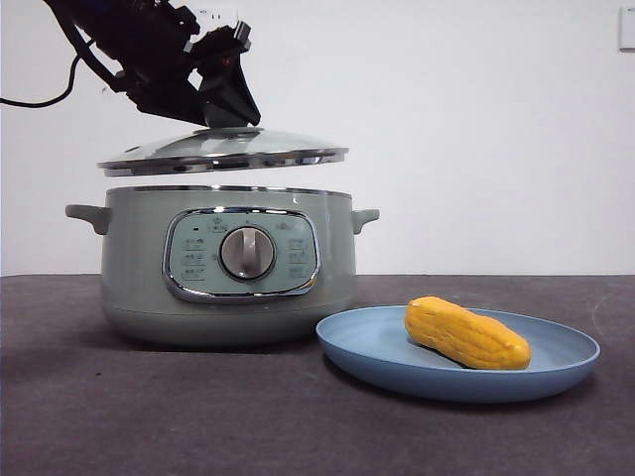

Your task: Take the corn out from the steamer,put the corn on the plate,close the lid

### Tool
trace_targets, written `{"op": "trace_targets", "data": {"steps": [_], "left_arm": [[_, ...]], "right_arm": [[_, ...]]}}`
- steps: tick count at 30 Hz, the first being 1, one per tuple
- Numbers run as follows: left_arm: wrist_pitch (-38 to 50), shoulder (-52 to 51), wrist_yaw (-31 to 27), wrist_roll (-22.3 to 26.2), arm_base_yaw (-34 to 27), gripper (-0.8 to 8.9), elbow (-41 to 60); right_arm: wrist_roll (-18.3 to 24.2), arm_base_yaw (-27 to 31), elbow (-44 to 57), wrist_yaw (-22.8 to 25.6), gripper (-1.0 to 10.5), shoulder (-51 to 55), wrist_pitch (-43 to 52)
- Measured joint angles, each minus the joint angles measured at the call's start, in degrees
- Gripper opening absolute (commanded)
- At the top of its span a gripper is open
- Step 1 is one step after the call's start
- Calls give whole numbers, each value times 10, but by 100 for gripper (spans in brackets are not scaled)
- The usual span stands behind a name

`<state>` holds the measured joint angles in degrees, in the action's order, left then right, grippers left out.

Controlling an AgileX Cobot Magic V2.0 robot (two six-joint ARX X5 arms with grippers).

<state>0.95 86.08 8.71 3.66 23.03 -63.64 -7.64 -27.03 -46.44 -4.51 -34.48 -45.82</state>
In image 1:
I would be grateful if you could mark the yellow corn cob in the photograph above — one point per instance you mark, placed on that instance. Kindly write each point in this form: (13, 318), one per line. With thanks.
(466, 337)

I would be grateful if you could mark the blue round plate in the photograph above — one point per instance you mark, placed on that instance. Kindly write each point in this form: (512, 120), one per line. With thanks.
(377, 347)

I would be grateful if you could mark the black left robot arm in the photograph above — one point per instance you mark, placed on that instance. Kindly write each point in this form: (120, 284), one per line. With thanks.
(139, 49)

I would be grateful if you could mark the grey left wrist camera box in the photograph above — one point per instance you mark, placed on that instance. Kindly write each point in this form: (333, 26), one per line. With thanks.
(218, 42)

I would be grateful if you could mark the pale green electric steamer pot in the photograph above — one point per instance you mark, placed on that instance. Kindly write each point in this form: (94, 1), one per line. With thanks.
(139, 258)

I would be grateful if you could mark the glass lid with green knob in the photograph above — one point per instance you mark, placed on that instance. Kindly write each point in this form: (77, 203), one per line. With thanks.
(223, 146)

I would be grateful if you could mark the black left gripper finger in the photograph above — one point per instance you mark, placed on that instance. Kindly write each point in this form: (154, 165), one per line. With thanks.
(233, 89)
(183, 109)

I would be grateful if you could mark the white wall power socket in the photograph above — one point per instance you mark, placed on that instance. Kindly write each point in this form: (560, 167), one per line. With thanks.
(225, 13)

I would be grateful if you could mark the white wall switch plate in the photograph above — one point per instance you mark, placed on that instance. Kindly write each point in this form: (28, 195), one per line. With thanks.
(628, 30)

